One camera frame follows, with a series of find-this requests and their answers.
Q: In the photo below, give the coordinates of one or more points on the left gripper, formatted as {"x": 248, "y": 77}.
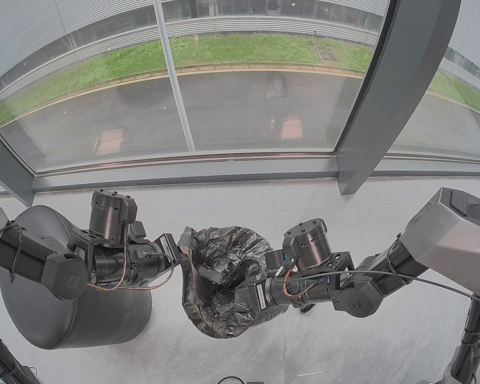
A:
{"x": 144, "y": 262}

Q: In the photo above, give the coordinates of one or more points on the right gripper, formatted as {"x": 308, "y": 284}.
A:
{"x": 279, "y": 294}

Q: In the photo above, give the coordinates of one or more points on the black plastic bag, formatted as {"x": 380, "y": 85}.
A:
{"x": 225, "y": 243}

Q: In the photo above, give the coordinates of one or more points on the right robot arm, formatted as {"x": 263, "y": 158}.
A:
{"x": 442, "y": 232}

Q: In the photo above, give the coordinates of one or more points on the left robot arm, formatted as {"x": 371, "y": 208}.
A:
{"x": 45, "y": 258}

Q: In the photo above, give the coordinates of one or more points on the dark grey round chair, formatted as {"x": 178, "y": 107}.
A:
{"x": 93, "y": 318}

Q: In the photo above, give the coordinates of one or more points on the window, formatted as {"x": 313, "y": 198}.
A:
{"x": 375, "y": 131}

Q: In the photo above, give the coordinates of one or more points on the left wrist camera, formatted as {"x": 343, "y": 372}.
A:
{"x": 138, "y": 229}

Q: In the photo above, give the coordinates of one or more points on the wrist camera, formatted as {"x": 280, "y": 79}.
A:
{"x": 138, "y": 229}
{"x": 274, "y": 259}

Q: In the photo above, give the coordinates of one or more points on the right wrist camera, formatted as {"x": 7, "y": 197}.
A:
{"x": 274, "y": 259}

